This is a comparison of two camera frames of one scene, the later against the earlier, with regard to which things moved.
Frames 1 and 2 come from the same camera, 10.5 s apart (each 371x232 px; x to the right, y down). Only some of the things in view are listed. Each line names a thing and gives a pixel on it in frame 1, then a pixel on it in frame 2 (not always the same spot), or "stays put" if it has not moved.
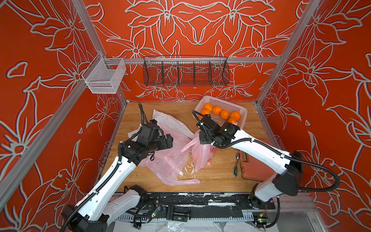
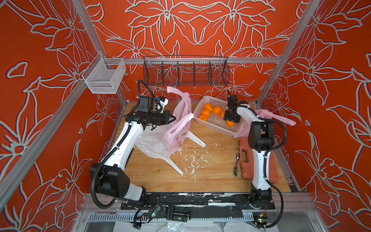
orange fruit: (205, 111) stays put
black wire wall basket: (185, 71) stays put
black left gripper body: (161, 143) → (158, 118)
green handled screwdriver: (235, 168) stays put
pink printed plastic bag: (202, 153) → (244, 129)
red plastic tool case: (255, 168) stays put
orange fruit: (224, 114) stays put
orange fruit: (217, 110) stays put
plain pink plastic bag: (168, 163) → (174, 137)
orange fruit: (208, 106) stays put
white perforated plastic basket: (200, 102) stays put
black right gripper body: (205, 137) → (234, 116)
